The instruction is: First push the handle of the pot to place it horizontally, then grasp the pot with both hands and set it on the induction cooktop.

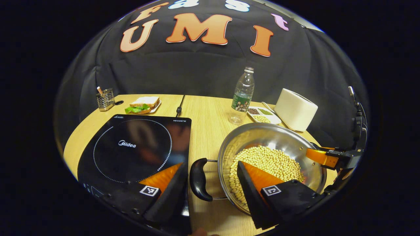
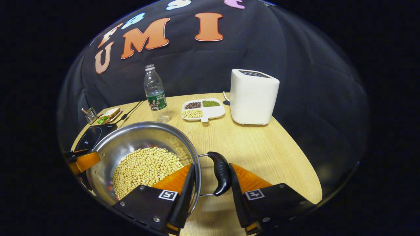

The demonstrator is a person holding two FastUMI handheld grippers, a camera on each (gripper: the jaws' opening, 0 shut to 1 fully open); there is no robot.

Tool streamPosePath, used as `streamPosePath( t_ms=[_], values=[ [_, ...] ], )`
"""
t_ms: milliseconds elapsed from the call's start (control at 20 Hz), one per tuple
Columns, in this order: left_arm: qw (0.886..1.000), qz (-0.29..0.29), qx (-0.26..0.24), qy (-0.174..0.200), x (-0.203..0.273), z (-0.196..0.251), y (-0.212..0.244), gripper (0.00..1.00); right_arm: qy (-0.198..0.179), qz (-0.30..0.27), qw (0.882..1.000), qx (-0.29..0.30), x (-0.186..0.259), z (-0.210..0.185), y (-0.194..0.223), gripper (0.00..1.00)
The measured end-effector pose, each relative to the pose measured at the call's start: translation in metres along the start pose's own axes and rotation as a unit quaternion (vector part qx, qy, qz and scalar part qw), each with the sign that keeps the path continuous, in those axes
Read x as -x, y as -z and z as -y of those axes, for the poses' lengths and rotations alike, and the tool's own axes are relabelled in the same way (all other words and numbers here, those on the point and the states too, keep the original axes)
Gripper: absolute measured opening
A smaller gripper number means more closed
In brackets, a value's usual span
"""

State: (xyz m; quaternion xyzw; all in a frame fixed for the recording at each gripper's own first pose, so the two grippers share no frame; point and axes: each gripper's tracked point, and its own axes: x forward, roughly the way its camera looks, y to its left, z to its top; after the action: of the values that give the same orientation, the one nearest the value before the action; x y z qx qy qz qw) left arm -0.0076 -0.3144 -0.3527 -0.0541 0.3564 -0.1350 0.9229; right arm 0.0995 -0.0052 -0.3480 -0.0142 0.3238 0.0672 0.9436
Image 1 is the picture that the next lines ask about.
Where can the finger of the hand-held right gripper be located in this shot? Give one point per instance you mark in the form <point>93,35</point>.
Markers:
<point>320,157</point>

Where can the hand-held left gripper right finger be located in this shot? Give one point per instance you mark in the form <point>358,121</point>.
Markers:
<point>251,193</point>

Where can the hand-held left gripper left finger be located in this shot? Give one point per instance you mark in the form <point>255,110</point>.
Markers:
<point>174,193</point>

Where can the black induction cooktop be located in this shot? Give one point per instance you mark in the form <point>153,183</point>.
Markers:
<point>131,144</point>

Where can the pile of soybeans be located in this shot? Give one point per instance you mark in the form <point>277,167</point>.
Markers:
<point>269,160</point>

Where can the white toaster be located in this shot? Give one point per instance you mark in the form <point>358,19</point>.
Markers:
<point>295,109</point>

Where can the white spoon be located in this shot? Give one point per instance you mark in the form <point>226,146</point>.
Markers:
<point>269,108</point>

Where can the white divided plate of beans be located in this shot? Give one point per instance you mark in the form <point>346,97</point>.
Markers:
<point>262,115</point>

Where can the sandwich with lettuce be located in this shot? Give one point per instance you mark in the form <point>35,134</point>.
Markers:
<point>144,104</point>

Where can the clear plastic bottle green label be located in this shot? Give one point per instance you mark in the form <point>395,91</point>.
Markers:
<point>242,95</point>

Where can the black backdrop cloth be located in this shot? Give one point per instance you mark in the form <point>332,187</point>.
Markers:
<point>197,72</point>

